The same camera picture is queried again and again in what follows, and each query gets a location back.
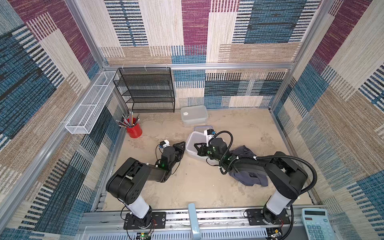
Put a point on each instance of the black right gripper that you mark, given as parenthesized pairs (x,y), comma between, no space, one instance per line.
(202,149)

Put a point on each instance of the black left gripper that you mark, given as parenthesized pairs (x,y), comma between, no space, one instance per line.
(180,149)

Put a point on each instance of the dark blue cloth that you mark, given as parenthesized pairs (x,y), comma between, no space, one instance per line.
(247,178)

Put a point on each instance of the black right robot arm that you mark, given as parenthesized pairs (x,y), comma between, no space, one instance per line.
(287,176)

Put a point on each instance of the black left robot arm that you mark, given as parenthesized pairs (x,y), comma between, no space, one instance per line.
(127,182)

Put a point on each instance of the small blue-rimmed lunch box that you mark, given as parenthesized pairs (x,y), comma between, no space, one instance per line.
(202,129)

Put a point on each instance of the lidded green-tinted lunch box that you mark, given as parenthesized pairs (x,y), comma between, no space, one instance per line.
(194,115)

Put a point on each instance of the red pen cup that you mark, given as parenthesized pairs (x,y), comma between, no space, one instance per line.
(135,131)

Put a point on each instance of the black mesh shelf rack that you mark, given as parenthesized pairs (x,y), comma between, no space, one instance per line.
(146,90)

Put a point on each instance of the light blue calculator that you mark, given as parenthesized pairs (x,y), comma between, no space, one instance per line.
(317,224)

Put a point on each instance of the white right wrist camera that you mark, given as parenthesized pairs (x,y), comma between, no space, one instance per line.
(209,134)

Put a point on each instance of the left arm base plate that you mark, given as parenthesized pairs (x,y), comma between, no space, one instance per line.
(152,220)

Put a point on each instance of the light blue rail clamp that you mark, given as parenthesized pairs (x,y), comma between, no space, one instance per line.
(194,220)

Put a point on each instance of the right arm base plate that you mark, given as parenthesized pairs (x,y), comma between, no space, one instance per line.
(263,217)

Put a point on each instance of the white mesh wall basket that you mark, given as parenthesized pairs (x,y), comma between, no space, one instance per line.
(87,113)

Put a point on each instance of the aluminium front rail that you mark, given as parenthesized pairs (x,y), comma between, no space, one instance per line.
(213,224)

